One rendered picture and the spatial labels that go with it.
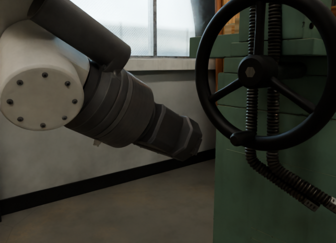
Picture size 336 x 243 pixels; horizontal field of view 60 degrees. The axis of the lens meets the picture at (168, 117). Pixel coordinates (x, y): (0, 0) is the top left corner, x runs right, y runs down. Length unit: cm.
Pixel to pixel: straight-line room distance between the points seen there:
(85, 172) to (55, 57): 173
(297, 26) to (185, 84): 171
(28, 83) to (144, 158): 193
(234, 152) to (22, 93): 65
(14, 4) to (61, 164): 162
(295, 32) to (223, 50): 25
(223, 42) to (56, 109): 61
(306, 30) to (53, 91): 49
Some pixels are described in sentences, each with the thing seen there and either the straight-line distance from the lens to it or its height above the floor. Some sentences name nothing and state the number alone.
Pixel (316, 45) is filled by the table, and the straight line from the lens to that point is 61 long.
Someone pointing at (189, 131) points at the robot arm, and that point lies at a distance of 36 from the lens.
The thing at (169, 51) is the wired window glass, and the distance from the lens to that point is 225.
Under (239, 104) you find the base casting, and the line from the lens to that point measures 79.
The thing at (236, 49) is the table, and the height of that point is 85.
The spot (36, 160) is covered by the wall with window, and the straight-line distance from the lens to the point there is 185.
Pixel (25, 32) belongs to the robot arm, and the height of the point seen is 85.
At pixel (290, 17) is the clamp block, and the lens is 62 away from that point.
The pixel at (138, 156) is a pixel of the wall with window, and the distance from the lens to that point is 211.
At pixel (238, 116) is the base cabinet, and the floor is 69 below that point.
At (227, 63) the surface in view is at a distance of 80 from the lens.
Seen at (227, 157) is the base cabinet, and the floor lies 57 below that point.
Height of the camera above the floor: 83
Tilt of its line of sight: 11 degrees down
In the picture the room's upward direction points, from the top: straight up
